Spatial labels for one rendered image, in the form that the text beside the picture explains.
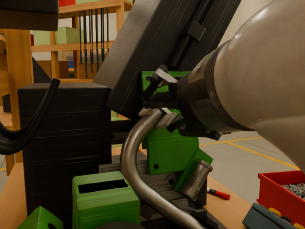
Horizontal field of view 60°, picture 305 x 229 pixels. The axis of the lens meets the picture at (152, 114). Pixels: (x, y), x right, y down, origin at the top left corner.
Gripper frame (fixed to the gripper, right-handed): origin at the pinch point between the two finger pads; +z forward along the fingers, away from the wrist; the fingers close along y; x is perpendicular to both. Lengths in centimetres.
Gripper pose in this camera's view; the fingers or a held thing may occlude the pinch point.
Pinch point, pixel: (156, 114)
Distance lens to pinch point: 48.9
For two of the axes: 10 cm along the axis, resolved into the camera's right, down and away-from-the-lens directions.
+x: -6.0, 7.4, -3.1
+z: -3.3, 1.2, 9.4
